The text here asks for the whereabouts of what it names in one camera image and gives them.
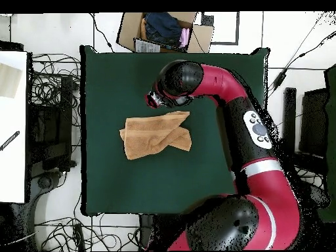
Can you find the blue jeans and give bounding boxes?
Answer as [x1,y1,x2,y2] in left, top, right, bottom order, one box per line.
[143,12,184,49]

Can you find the cardboard box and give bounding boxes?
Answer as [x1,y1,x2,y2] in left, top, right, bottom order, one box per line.
[115,11,215,54]

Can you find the black office chair base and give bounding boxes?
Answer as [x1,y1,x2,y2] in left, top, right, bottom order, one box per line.
[7,170,66,250]
[301,178,331,211]

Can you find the black floor cable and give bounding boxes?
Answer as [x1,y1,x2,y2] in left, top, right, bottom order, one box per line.
[89,12,115,53]

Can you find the printed paper label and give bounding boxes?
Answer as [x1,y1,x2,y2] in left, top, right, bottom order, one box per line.
[133,38,161,54]

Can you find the tan cloth in box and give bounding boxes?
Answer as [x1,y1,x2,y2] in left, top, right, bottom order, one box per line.
[139,17,148,41]

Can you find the black striped stick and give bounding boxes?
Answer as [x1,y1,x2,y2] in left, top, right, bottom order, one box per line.
[0,130,21,152]

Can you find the long black adapter cable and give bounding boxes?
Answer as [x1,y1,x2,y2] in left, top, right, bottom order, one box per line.
[267,11,336,98]

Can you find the black power adapter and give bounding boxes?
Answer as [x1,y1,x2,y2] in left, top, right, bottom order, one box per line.
[272,71,287,91]

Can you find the beige paper sheet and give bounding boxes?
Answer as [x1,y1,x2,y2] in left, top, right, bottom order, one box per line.
[0,62,24,100]

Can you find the black cable tangle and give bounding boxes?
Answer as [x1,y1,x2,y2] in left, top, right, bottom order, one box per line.
[33,213,142,251]
[30,52,81,127]
[280,146,326,190]

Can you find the black power strip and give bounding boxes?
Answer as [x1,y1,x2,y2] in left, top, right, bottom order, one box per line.
[72,222,85,251]

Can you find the orange terry towel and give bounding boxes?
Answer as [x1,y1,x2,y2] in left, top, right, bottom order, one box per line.
[119,110,193,161]

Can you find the white side table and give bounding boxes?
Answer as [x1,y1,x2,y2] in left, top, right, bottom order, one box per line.
[0,50,29,204]

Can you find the dark green table cloth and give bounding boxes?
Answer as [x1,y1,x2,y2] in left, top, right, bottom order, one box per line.
[79,45,270,217]

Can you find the pink garment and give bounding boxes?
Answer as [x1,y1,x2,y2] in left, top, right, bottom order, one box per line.
[178,27,190,49]

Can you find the black equipment stand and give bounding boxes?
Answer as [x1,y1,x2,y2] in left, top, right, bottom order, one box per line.
[281,87,330,180]
[27,75,77,173]

